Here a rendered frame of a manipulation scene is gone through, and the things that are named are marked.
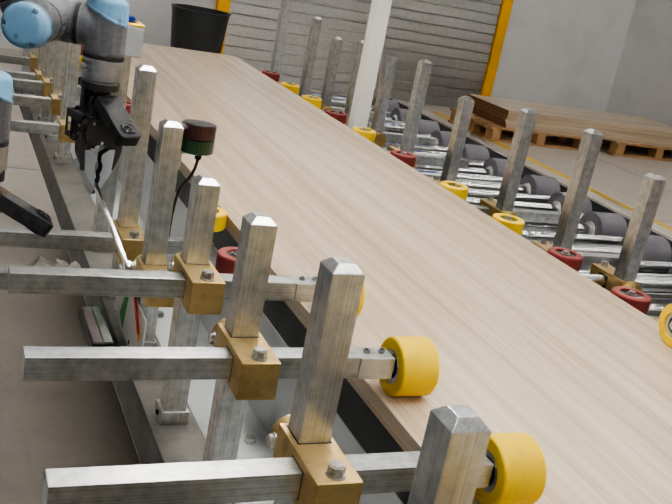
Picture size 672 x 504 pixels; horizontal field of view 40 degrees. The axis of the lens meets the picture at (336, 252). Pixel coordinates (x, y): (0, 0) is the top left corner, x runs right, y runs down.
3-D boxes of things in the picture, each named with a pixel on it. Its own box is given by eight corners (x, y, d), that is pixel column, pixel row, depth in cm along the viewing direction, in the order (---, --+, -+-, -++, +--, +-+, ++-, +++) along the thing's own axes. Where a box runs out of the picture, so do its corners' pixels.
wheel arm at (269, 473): (45, 519, 82) (48, 484, 81) (41, 495, 85) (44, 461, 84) (515, 487, 102) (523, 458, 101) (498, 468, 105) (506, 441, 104)
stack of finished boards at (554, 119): (691, 149, 986) (696, 134, 981) (504, 127, 883) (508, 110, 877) (643, 132, 1051) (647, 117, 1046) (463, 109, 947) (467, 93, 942)
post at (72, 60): (56, 173, 275) (71, 9, 261) (54, 169, 278) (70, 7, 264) (68, 173, 277) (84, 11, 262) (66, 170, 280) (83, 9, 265)
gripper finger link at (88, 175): (80, 186, 180) (85, 139, 177) (95, 195, 176) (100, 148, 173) (65, 186, 178) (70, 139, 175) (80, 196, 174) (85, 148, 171)
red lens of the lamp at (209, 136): (184, 139, 155) (186, 126, 154) (176, 130, 160) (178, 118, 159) (219, 142, 157) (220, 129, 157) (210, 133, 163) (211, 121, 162)
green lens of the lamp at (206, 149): (182, 153, 156) (184, 140, 155) (174, 144, 161) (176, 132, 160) (216, 156, 158) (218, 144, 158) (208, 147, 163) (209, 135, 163)
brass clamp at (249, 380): (231, 401, 110) (238, 363, 109) (203, 350, 122) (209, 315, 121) (279, 400, 113) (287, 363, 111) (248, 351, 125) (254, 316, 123)
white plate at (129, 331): (136, 373, 159) (143, 320, 156) (112, 311, 182) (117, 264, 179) (139, 373, 160) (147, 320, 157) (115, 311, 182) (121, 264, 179)
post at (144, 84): (110, 300, 189) (139, 65, 174) (108, 293, 192) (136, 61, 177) (128, 300, 190) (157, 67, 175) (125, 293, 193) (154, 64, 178)
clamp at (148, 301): (145, 307, 157) (148, 280, 155) (130, 277, 168) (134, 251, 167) (177, 308, 159) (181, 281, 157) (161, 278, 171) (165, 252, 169)
